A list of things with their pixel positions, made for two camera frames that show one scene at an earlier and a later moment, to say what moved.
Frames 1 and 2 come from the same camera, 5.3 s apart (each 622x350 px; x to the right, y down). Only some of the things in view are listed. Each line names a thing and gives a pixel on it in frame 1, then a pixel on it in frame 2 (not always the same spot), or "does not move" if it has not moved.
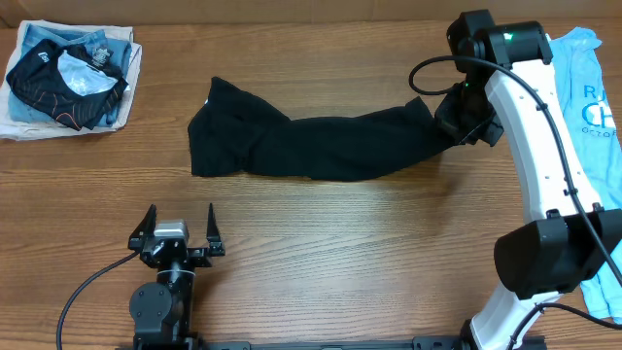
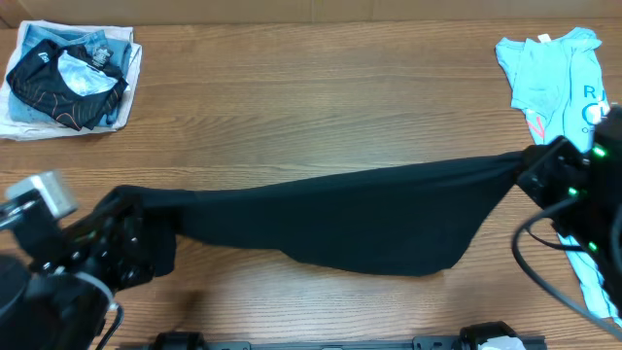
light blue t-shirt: (593, 100) does not move
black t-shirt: (235, 132) -> (396, 220)
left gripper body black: (198, 259) -> (112, 258)
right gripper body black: (467, 112) -> (550, 172)
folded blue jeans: (120, 52) does not move
